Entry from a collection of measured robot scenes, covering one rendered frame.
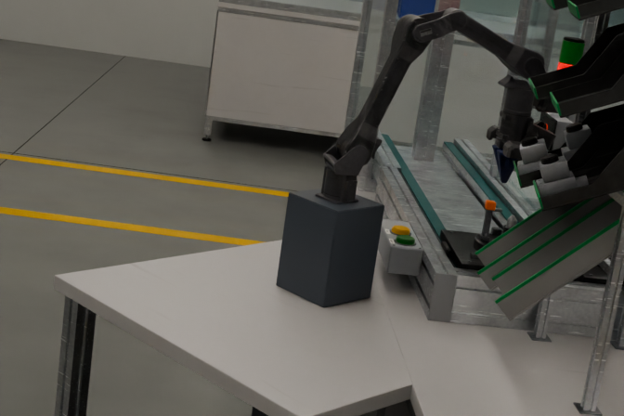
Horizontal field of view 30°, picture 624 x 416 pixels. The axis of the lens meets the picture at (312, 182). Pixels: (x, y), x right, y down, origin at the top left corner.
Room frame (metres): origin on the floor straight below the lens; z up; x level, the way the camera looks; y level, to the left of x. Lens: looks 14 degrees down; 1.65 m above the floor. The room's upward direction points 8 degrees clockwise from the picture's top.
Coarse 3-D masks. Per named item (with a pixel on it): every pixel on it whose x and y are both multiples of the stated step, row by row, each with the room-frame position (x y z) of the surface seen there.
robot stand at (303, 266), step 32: (320, 192) 2.30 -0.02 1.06; (288, 224) 2.26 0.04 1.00; (320, 224) 2.20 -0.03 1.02; (352, 224) 2.21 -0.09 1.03; (288, 256) 2.25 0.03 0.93; (320, 256) 2.19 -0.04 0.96; (352, 256) 2.22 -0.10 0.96; (288, 288) 2.24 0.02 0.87; (320, 288) 2.18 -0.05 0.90; (352, 288) 2.23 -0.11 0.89
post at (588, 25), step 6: (594, 18) 2.57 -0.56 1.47; (588, 24) 2.56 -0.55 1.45; (582, 30) 2.59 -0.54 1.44; (588, 30) 2.56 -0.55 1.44; (582, 36) 2.58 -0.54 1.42; (588, 36) 2.56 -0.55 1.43; (588, 42) 2.56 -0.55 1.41; (588, 48) 2.57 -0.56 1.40; (576, 114) 2.57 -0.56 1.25; (570, 120) 2.56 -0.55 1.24
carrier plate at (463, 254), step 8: (448, 232) 2.46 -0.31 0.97; (456, 232) 2.47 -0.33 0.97; (464, 232) 2.48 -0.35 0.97; (448, 240) 2.39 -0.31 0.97; (456, 240) 2.40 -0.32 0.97; (464, 240) 2.41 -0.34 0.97; (472, 240) 2.42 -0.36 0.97; (456, 248) 2.35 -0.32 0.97; (464, 248) 2.35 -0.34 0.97; (472, 248) 2.36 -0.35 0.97; (456, 256) 2.30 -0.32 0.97; (464, 256) 2.29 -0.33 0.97; (456, 264) 2.29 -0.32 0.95; (464, 264) 2.24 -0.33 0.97; (472, 264) 2.25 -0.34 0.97; (480, 264) 2.26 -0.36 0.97
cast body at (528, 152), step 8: (536, 136) 2.09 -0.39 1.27; (520, 144) 2.11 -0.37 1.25; (528, 144) 2.07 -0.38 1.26; (536, 144) 2.07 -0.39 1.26; (544, 144) 2.06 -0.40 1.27; (520, 152) 2.07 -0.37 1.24; (528, 152) 2.07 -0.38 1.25; (536, 152) 2.06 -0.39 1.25; (544, 152) 2.06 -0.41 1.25; (528, 160) 2.07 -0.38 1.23; (536, 160) 2.06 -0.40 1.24; (520, 168) 2.07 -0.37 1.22; (528, 168) 2.07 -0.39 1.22; (536, 168) 2.06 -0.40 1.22
